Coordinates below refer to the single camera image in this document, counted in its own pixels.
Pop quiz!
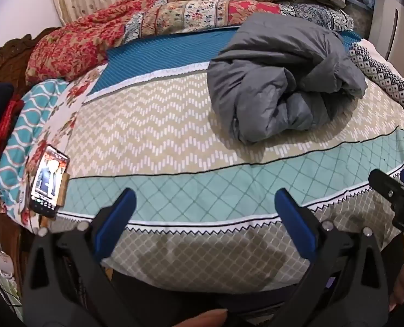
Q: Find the white appliance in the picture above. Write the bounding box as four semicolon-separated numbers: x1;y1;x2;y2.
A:
369;0;404;86

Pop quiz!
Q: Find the white mug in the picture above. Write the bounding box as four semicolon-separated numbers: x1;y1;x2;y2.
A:
0;249;17;280

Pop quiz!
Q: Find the carved wooden headboard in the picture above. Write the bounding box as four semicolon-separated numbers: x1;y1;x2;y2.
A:
0;27;63;314

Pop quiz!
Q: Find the wooden phone stand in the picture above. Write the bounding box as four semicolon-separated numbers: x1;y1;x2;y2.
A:
57;174;70;208

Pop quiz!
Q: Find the grey padded jacket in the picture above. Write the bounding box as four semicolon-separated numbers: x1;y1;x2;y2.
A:
207;13;368;145

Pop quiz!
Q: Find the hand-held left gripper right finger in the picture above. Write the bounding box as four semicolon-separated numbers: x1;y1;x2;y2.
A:
274;188;391;327

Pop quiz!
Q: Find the patterned bed sheet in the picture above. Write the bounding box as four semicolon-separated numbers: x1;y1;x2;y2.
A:
57;29;404;295

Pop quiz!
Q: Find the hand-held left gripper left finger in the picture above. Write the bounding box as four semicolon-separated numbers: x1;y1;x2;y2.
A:
21;188;144;327

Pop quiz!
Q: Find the black white diamond pillow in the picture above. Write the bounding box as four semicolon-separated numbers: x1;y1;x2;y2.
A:
348;39;404;128

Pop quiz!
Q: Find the folded red cloth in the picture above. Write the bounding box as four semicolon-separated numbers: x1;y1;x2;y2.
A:
0;99;25;183

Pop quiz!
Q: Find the person's left hand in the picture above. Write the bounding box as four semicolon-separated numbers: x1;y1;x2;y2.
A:
174;308;228;327

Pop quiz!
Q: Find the red floral patchwork quilt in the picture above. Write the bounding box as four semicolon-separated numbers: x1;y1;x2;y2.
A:
25;0;354;87

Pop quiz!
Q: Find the teal wave floral pillow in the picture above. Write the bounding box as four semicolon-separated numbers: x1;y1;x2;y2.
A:
0;63;109;235

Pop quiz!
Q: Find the smartphone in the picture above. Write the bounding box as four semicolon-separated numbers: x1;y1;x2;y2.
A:
28;145;70;219

